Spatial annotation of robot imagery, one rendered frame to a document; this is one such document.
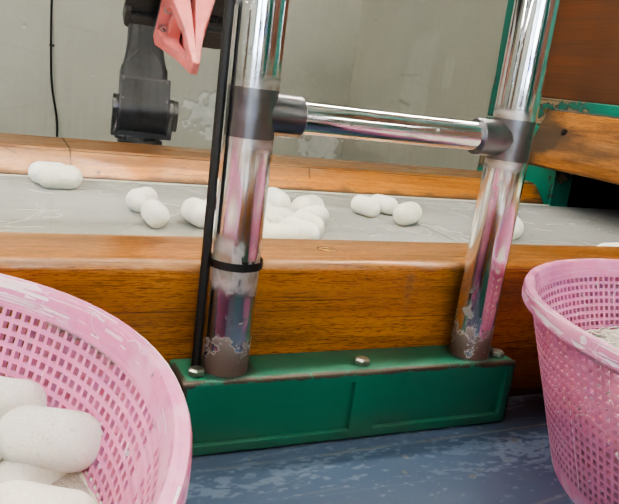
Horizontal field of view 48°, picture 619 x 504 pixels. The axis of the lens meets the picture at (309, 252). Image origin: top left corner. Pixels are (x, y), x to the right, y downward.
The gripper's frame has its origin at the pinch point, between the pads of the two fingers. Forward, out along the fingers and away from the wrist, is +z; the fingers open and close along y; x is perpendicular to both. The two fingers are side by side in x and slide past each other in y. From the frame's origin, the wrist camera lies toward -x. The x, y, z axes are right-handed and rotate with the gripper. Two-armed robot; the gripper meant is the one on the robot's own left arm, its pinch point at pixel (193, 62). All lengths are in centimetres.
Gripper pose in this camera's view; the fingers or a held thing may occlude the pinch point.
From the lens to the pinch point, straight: 65.5
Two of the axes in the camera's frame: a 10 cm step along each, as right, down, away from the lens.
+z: 2.3, 8.2, -5.2
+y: 9.1, 0.1, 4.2
